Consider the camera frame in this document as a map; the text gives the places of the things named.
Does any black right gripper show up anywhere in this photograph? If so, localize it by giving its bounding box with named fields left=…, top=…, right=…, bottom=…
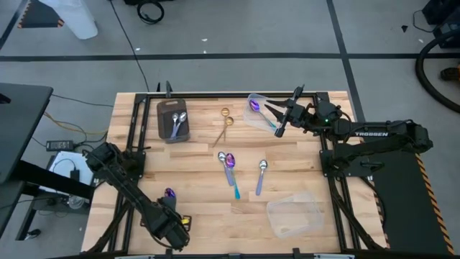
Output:
left=265, top=94, right=319, bottom=139

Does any clear plastic bin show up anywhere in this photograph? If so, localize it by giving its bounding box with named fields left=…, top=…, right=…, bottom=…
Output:
left=265, top=191, right=326, bottom=239
left=243, top=91, right=294, bottom=133

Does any gold spoon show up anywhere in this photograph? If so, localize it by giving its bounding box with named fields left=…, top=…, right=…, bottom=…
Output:
left=211, top=116, right=235, bottom=148
left=220, top=107, right=231, bottom=142

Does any dark grey translucent bin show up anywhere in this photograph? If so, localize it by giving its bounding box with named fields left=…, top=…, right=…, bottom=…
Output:
left=156, top=98, right=190, bottom=144

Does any clear plastic cup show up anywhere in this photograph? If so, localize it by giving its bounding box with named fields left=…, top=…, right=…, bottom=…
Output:
left=67, top=195, right=86, bottom=210

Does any white board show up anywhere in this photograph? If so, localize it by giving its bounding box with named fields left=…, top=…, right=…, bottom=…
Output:
left=39, top=150, right=95, bottom=195

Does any black power adapter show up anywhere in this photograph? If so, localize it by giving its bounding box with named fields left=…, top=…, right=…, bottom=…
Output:
left=45, top=140, right=75, bottom=153

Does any black platform hazard stripe edge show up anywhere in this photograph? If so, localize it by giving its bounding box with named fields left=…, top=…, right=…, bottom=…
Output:
left=359, top=143, right=456, bottom=255

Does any black equipment case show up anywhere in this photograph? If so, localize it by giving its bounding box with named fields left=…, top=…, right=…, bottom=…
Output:
left=124, top=0, right=175, bottom=6

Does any black desk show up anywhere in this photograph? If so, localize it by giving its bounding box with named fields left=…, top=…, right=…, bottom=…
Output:
left=0, top=82, right=95, bottom=240

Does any person's shoe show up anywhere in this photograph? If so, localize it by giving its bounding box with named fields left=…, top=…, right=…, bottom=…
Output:
left=440, top=66, right=460, bottom=82

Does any black equipment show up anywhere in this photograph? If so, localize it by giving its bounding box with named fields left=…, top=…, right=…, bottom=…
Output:
left=422, top=0, right=460, bottom=50

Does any black mat hazard stripe edge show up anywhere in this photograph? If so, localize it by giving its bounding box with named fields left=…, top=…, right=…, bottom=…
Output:
left=17, top=0, right=65, bottom=29

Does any black aluminium table frame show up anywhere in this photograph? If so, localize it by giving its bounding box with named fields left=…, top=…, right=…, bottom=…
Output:
left=88, top=81, right=387, bottom=259

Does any black floor cable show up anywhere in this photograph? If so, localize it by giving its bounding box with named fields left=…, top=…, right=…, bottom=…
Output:
left=109, top=0, right=150, bottom=92

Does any thin black cable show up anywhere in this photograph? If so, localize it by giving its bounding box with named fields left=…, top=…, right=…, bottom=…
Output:
left=51, top=94, right=114, bottom=108

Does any yellow floor cable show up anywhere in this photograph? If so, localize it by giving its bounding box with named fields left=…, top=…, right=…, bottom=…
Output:
left=42, top=111, right=109, bottom=136

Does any thick black hose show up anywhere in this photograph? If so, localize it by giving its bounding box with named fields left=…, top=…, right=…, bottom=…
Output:
left=415, top=30, right=460, bottom=114

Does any coiled black cable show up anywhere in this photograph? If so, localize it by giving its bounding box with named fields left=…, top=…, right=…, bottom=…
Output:
left=136, top=1, right=165, bottom=25

